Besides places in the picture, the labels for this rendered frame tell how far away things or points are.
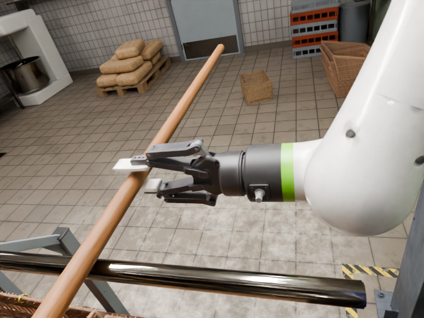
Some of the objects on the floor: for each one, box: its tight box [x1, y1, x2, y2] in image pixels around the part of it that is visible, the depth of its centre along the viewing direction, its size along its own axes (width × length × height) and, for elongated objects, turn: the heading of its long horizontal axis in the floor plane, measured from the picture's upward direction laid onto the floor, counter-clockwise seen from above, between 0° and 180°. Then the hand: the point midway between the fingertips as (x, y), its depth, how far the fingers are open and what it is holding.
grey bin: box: [339, 1, 371, 48], centre depth 406 cm, size 38×38×55 cm
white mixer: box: [0, 9, 73, 107], centre depth 500 cm, size 100×66×132 cm, turn 3°
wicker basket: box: [321, 56, 356, 98], centre depth 320 cm, size 49×56×28 cm
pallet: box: [96, 56, 171, 98], centre depth 492 cm, size 120×80×14 cm, turn 3°
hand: (137, 175), depth 54 cm, fingers open, 4 cm apart
